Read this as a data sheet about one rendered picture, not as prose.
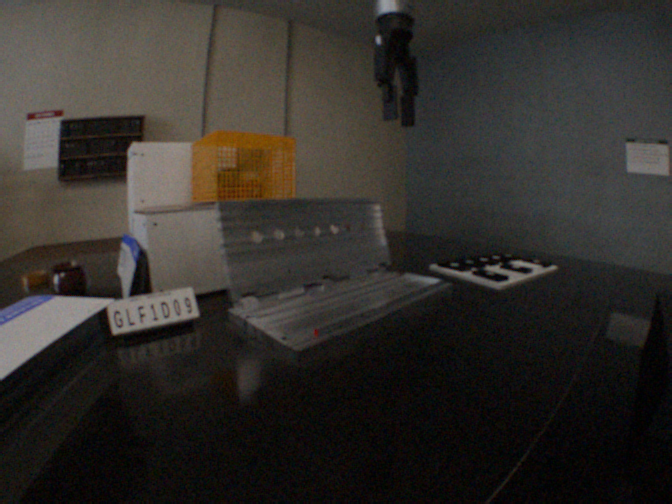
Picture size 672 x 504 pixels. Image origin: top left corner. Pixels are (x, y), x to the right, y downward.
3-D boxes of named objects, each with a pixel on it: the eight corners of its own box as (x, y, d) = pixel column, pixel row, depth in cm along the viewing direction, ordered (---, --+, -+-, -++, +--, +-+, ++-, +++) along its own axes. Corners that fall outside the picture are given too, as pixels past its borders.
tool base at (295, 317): (298, 366, 38) (297, 341, 38) (228, 319, 53) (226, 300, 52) (452, 293, 68) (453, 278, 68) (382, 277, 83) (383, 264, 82)
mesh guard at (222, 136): (216, 200, 67) (217, 129, 64) (190, 201, 82) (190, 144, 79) (295, 198, 83) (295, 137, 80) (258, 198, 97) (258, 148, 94)
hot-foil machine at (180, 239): (154, 307, 57) (145, 121, 50) (131, 271, 85) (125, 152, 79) (382, 259, 108) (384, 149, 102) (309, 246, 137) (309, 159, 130)
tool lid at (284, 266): (218, 200, 50) (214, 203, 52) (234, 310, 50) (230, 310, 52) (380, 198, 80) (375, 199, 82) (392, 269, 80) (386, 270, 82)
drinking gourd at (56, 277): (52, 327, 41) (41, 270, 39) (69, 312, 49) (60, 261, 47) (87, 326, 44) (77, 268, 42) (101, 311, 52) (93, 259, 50)
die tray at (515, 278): (500, 289, 70) (501, 285, 70) (427, 268, 93) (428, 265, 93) (558, 270, 88) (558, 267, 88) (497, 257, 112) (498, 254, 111)
